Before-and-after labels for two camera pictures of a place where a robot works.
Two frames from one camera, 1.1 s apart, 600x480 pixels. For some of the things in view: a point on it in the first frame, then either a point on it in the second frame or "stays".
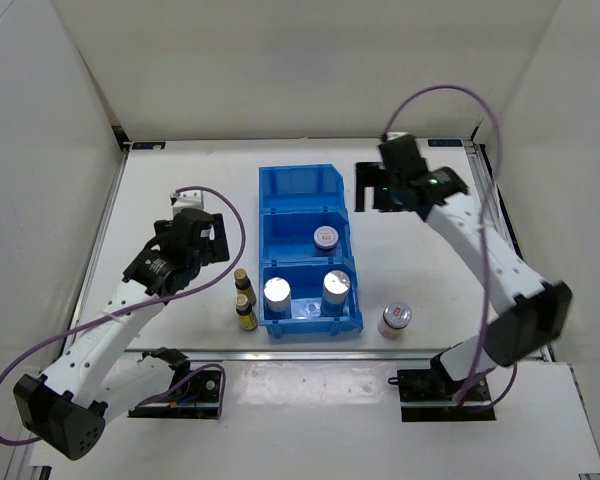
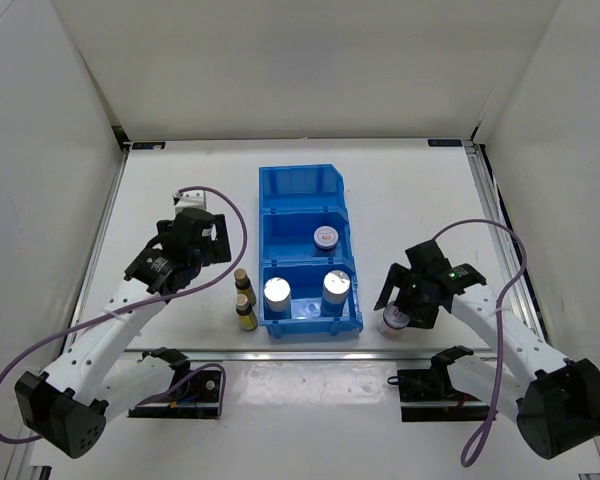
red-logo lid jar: [326, 238] stays
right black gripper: [368, 175] → [401, 277]
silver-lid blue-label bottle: [336, 286] stays
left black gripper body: [215, 249] stays
